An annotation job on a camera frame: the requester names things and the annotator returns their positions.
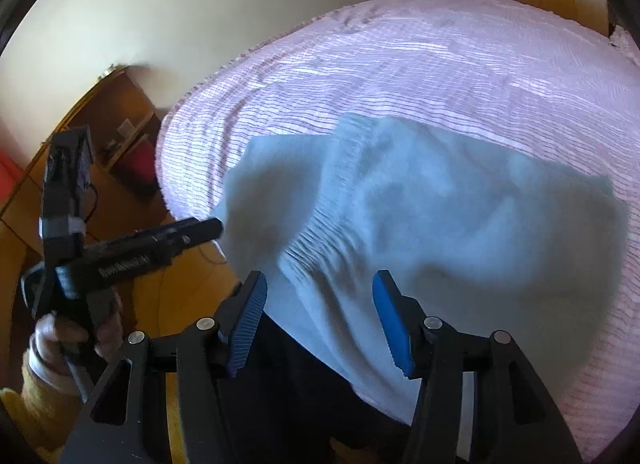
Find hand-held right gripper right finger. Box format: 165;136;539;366
372;269;583;464

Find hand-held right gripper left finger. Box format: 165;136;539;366
60;270;268;464

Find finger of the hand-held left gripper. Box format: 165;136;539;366
135;216;225;259

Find light blue pants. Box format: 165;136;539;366
210;113;631;412

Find person's yellow sleeved forearm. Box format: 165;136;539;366
0;369;87;464

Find person's left hand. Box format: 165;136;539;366
27;291;126;386

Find red box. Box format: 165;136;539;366
121;139;159;196

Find wooden bedside shelf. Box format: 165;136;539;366
0;66;173;245

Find bed with checked sheet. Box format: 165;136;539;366
155;0;640;462

